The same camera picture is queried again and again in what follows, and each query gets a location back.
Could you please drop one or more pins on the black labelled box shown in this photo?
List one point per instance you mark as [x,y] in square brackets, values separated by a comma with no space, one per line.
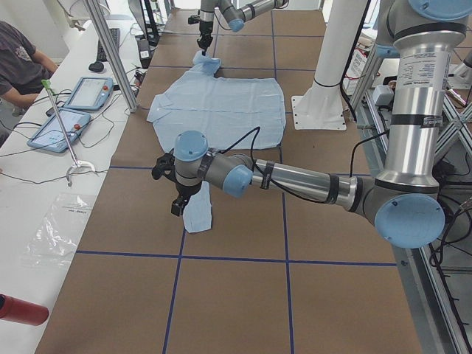
[144,51]

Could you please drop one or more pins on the white pedestal column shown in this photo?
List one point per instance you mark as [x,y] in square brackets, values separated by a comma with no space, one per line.
[320,108]

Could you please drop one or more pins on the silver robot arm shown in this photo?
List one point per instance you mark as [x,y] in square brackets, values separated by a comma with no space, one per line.
[397,20]
[234,17]

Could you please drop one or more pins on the aluminium lattice frame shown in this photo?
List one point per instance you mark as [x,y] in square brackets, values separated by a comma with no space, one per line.
[401,201]

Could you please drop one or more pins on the clear plastic bag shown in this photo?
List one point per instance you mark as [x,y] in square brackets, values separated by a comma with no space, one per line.
[58,235]

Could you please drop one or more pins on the upper blue teach pendant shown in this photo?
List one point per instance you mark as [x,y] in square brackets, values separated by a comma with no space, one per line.
[90,93]

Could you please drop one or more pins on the purple reacher grabber stick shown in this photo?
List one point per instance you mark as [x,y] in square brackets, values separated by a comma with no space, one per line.
[77,164]

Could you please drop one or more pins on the seated person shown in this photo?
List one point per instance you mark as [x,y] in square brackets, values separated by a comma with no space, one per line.
[23,68]

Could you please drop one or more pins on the lower blue teach pendant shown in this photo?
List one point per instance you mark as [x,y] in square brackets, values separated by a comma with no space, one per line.
[50,137]

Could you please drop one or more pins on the red bottle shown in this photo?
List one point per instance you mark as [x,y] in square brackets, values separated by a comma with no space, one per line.
[23,312]

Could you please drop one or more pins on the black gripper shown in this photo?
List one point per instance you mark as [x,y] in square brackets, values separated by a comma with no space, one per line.
[184,191]
[204,28]

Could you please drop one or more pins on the aluminium frame post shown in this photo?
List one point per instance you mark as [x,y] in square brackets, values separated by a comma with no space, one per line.
[112,52]

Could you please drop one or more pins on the blue teach pendant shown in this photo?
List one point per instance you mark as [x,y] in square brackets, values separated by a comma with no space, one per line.
[90,93]
[50,137]

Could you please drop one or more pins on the black computer mouse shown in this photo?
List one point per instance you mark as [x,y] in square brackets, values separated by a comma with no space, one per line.
[96,67]

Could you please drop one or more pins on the light blue button-up shirt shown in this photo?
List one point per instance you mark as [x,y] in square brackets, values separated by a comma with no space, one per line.
[202,118]

